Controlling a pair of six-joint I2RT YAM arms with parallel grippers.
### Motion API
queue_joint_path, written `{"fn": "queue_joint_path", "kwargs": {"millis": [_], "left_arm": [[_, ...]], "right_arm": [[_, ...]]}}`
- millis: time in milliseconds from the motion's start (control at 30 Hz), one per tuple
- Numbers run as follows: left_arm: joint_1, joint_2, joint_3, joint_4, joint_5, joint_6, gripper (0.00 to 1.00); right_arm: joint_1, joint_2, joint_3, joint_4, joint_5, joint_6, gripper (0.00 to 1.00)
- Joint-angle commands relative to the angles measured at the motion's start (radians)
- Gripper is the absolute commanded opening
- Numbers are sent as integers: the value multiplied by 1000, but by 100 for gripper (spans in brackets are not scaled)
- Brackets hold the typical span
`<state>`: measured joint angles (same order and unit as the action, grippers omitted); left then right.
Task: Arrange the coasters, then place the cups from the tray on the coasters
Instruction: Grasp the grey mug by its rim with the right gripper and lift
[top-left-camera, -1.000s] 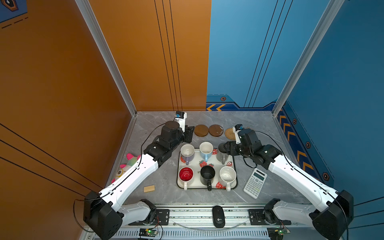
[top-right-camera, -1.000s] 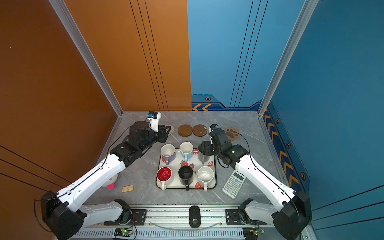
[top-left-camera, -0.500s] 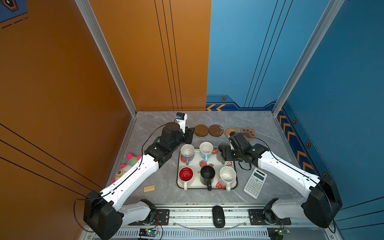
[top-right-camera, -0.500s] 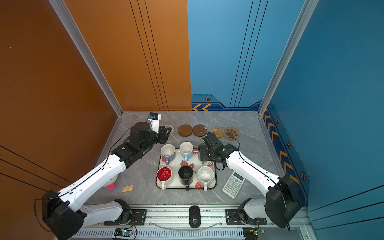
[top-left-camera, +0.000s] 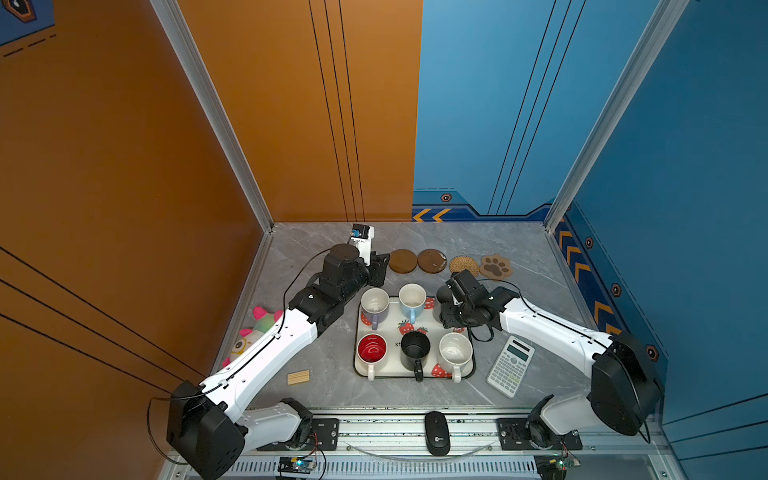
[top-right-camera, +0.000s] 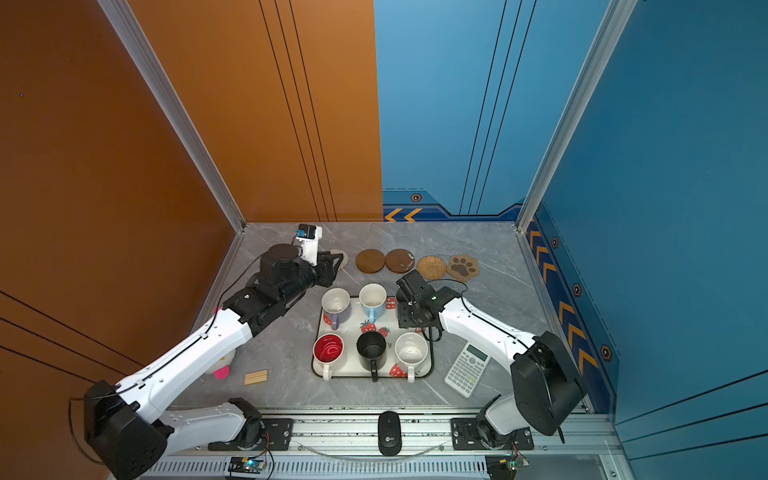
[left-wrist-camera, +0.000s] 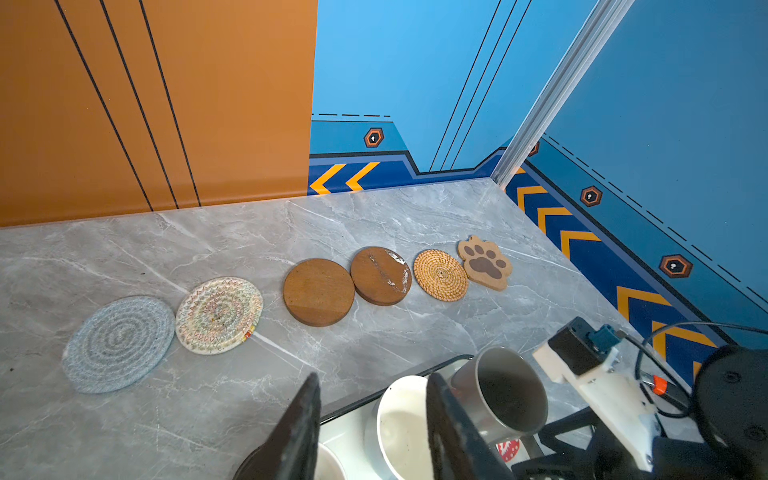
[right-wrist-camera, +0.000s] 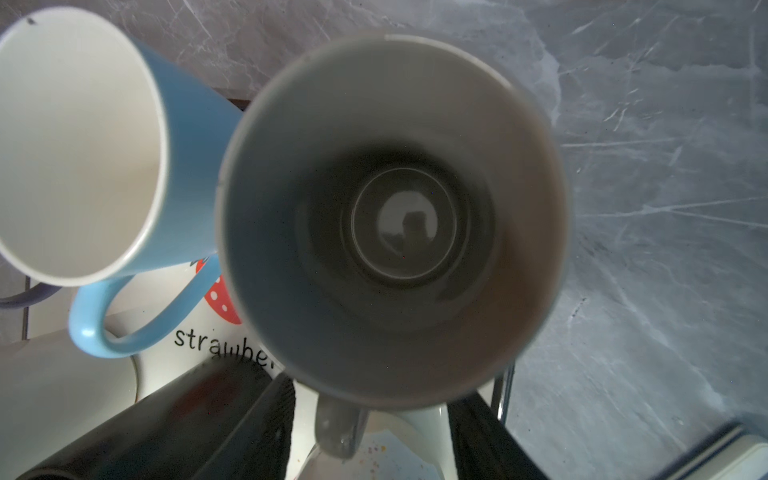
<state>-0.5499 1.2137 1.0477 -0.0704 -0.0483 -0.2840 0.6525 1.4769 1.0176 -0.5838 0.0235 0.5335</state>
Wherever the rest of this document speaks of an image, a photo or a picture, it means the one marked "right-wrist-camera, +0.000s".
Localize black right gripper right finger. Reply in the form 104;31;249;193
447;393;547;480

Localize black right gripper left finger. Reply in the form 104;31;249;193
193;374;296;479

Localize grey mug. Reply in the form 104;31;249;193
216;32;571;459

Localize black mug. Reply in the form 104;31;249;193
20;357;271;479

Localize white scientific calculator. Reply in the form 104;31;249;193
655;423;767;480

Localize light blue mug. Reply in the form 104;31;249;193
1;7;242;358

